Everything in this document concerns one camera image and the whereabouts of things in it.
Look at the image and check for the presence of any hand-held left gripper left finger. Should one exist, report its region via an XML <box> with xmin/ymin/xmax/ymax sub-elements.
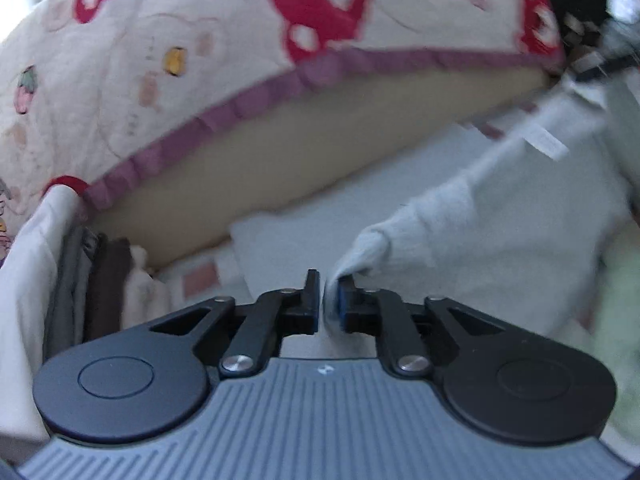
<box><xmin>149</xmin><ymin>269</ymin><xmax>321</xmax><ymax>379</ymax></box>

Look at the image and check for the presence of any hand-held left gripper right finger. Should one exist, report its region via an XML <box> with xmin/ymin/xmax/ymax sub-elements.
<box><xmin>339</xmin><ymin>277</ymin><xmax>507</xmax><ymax>379</ymax></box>

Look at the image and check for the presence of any light grey printed shirt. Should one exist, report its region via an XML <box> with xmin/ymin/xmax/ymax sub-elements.
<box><xmin>227</xmin><ymin>77</ymin><xmax>631</xmax><ymax>341</ymax></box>

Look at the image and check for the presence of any pile of dark clothes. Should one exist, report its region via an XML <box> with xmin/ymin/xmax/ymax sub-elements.
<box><xmin>537</xmin><ymin>0</ymin><xmax>640</xmax><ymax>83</ymax></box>

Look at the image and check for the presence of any dark brown folded garment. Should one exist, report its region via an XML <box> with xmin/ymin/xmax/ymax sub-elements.
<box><xmin>85</xmin><ymin>234</ymin><xmax>133</xmax><ymax>343</ymax></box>

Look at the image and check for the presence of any grey folded garment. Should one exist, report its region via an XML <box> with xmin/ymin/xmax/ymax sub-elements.
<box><xmin>42</xmin><ymin>225</ymin><xmax>98</xmax><ymax>361</ymax></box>

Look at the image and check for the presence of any light green cloth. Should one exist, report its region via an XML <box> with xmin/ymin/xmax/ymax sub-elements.
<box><xmin>592</xmin><ymin>240</ymin><xmax>640</xmax><ymax>441</ymax></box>

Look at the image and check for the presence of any white folded garment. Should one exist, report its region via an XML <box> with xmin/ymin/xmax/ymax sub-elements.
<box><xmin>0</xmin><ymin>185</ymin><xmax>81</xmax><ymax>453</ymax></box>

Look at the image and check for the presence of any bear print blanket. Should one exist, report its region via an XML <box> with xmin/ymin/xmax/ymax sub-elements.
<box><xmin>0</xmin><ymin>0</ymin><xmax>568</xmax><ymax>211</ymax></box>

